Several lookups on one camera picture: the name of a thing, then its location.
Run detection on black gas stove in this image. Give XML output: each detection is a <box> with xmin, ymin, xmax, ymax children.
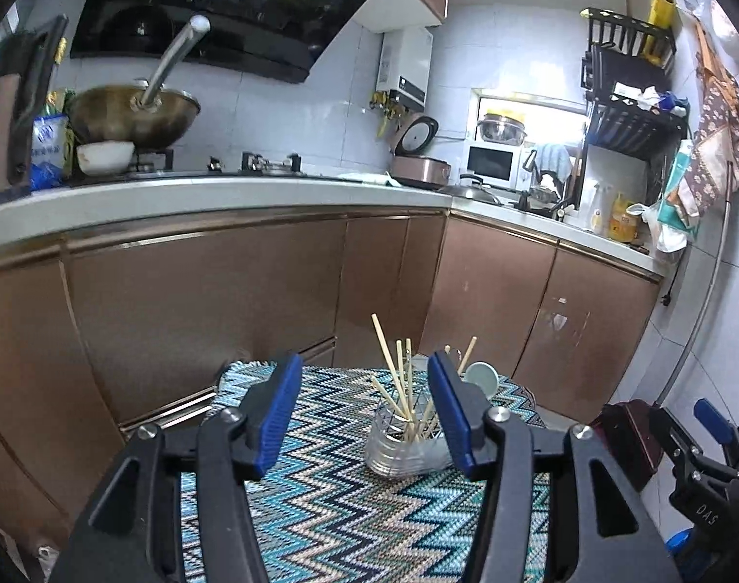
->
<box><xmin>127</xmin><ymin>152</ymin><xmax>346</xmax><ymax>180</ymax></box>

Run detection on copper black thermos kettle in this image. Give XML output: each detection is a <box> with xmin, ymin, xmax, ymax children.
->
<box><xmin>0</xmin><ymin>15</ymin><xmax>70</xmax><ymax>195</ymax></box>

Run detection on white microwave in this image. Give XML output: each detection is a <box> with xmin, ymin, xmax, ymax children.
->
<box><xmin>465</xmin><ymin>141</ymin><xmax>525</xmax><ymax>190</ymax></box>

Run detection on yellow gas valves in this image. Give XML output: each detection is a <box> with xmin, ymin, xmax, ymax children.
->
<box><xmin>369</xmin><ymin>91</ymin><xmax>419</xmax><ymax>140</ymax></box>

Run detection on teal white bag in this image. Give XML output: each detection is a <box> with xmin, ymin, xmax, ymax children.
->
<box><xmin>639</xmin><ymin>139</ymin><xmax>701</xmax><ymax>265</ymax></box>

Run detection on white cloth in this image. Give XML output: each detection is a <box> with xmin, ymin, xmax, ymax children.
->
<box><xmin>336</xmin><ymin>171</ymin><xmax>401</xmax><ymax>186</ymax></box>

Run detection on black storage rack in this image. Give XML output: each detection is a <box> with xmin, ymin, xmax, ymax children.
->
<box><xmin>579</xmin><ymin>6</ymin><xmax>692</xmax><ymax>213</ymax></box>

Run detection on blue round object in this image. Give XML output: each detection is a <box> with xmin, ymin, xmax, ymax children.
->
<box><xmin>666</xmin><ymin>527</ymin><xmax>710</xmax><ymax>560</ymax></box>

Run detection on clear utensil holder metal rack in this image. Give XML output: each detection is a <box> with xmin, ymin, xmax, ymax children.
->
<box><xmin>363</xmin><ymin>370</ymin><xmax>468</xmax><ymax>480</ymax></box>

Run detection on white paper packet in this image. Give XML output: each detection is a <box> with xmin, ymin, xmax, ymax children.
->
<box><xmin>612</xmin><ymin>86</ymin><xmax>668</xmax><ymax>111</ymax></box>

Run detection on floral brown apron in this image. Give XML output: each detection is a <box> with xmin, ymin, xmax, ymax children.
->
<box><xmin>673</xmin><ymin>21</ymin><xmax>739</xmax><ymax>232</ymax></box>

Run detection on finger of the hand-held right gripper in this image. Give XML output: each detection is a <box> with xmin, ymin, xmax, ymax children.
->
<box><xmin>649</xmin><ymin>406</ymin><xmax>739</xmax><ymax>493</ymax></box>
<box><xmin>696</xmin><ymin>399</ymin><xmax>739</xmax><ymax>487</ymax></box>

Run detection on copper rice cooker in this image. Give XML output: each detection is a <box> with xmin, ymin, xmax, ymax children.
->
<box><xmin>389</xmin><ymin>115</ymin><xmax>452</xmax><ymax>189</ymax></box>

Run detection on steel pot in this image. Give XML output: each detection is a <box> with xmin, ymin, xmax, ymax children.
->
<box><xmin>475</xmin><ymin>110</ymin><xmax>528</xmax><ymax>147</ymax></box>

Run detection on white water heater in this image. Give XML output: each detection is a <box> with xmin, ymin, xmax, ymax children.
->
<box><xmin>375</xmin><ymin>27</ymin><xmax>434</xmax><ymax>105</ymax></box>

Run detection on curved steel pipe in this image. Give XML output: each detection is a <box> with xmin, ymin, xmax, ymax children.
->
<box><xmin>655</xmin><ymin>161</ymin><xmax>738</xmax><ymax>405</ymax></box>

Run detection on yellow detergent bottle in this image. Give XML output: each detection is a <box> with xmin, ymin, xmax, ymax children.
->
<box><xmin>608</xmin><ymin>191</ymin><xmax>640</xmax><ymax>242</ymax></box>

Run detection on zigzag patterned tablecloth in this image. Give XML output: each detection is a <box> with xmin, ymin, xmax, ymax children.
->
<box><xmin>178</xmin><ymin>360</ymin><xmax>553</xmax><ymax>583</ymax></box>

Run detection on yellow wrap roll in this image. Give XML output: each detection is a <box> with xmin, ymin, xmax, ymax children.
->
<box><xmin>642</xmin><ymin>0</ymin><xmax>680</xmax><ymax>62</ymax></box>

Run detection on blue label oil bottle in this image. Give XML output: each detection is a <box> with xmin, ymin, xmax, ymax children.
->
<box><xmin>30</xmin><ymin>88</ymin><xmax>73</xmax><ymax>190</ymax></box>

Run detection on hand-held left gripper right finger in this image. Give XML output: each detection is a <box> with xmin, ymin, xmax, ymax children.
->
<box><xmin>427</xmin><ymin>349</ymin><xmax>686</xmax><ymax>583</ymax></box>

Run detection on black frying pan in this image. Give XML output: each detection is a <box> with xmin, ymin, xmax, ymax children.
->
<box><xmin>515</xmin><ymin>185</ymin><xmax>573</xmax><ymax>220</ymax></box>

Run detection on copper base cabinets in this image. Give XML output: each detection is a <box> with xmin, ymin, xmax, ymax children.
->
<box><xmin>0</xmin><ymin>206</ymin><xmax>665</xmax><ymax>553</ymax></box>

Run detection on light blue ceramic spoon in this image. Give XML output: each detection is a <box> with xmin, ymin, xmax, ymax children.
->
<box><xmin>463</xmin><ymin>361</ymin><xmax>499</xmax><ymax>402</ymax></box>

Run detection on white bowl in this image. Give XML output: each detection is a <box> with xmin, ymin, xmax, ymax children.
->
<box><xmin>75</xmin><ymin>141</ymin><xmax>136</xmax><ymax>176</ymax></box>

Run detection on steel wok with handle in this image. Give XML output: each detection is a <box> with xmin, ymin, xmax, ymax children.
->
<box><xmin>69</xmin><ymin>15</ymin><xmax>211</xmax><ymax>150</ymax></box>

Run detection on glass pot lid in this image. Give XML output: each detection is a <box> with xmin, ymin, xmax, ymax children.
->
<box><xmin>439</xmin><ymin>173</ymin><xmax>504</xmax><ymax>206</ymax></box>

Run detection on black glass range hood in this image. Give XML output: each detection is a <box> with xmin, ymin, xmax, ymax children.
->
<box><xmin>69</xmin><ymin>0</ymin><xmax>401</xmax><ymax>85</ymax></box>

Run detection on dark red box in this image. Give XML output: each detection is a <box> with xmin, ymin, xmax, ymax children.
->
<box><xmin>588</xmin><ymin>399</ymin><xmax>674</xmax><ymax>493</ymax></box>

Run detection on white plastic bags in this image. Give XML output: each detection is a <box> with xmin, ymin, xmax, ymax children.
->
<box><xmin>679</xmin><ymin>0</ymin><xmax>739</xmax><ymax>50</ymax></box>

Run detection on light blue towel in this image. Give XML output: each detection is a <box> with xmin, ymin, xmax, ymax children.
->
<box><xmin>535</xmin><ymin>142</ymin><xmax>573</xmax><ymax>186</ymax></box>

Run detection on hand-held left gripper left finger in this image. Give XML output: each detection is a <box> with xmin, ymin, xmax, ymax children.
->
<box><xmin>50</xmin><ymin>352</ymin><xmax>303</xmax><ymax>583</ymax></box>

